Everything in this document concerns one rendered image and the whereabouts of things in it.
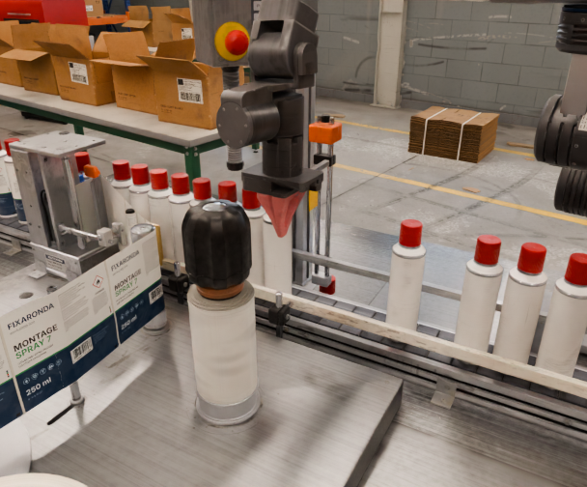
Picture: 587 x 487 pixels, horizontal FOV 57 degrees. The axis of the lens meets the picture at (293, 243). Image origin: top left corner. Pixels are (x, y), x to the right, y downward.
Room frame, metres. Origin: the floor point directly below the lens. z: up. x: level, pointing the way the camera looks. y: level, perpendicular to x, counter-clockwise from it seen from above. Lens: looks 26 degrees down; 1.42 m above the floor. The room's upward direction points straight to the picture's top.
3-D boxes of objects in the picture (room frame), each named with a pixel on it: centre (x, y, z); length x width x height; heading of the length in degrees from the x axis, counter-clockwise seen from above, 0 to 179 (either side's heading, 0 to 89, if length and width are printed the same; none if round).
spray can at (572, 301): (0.63, -0.38, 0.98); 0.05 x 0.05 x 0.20
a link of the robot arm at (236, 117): (0.70, 0.04, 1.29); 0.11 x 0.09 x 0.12; 142
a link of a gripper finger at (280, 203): (0.73, 0.03, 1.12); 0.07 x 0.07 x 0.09; 60
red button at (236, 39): (0.91, 0.09, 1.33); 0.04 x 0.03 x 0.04; 116
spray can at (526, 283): (0.67, -0.33, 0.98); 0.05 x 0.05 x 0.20
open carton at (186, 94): (2.70, 0.45, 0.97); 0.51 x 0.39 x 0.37; 147
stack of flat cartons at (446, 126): (4.80, -1.44, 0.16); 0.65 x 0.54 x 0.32; 57
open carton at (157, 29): (5.98, 1.46, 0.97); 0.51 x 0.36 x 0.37; 145
